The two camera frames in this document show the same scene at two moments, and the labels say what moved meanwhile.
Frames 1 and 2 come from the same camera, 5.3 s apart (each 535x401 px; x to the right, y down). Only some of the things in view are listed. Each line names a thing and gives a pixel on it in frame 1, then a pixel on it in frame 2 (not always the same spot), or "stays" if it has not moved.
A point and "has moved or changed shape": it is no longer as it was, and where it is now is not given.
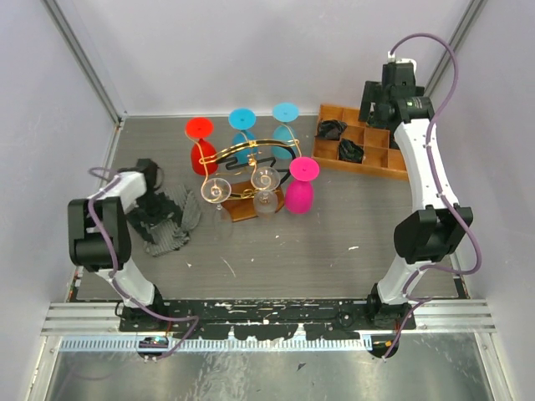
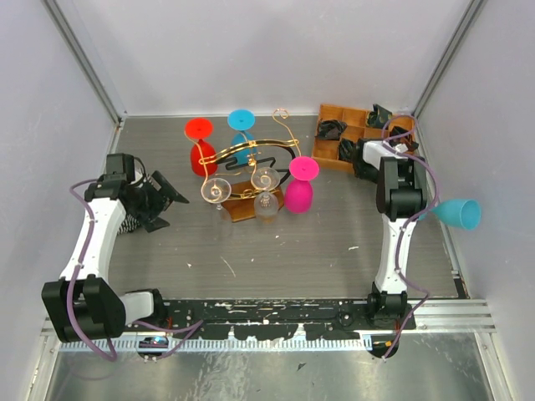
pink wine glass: x=299 y=193 stays
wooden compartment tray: x=344 y=142 stays
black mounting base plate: x=269 y=319 stays
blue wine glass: x=243 y=119 stays
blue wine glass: x=285 y=113 has moved or changed shape
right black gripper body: x=418 y=91 -> x=366 y=171
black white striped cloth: x=173 y=230 has moved or changed shape
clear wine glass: x=217 y=190 stays
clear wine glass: x=265 y=180 stays
